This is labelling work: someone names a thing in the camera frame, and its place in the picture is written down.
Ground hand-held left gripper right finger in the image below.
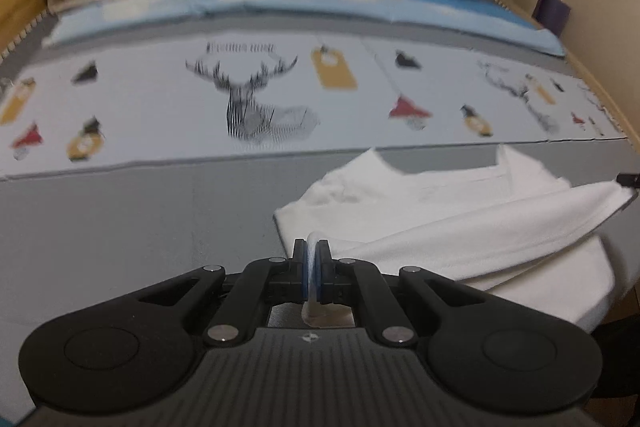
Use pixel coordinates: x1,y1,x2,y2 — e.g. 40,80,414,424
316,240,522,349

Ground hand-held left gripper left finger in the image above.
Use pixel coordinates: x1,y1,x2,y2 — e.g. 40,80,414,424
102,238,309,349

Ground white long-sleeved shirt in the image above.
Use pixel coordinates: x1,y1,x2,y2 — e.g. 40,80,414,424
273,144,639,334

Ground purple bag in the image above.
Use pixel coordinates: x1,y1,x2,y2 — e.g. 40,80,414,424
532,0,572,38

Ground grey printed bed sheet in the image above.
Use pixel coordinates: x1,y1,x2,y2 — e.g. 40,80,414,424
0,0,640,424

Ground light blue blanket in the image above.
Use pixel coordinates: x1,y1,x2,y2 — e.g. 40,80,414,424
42,0,567,58

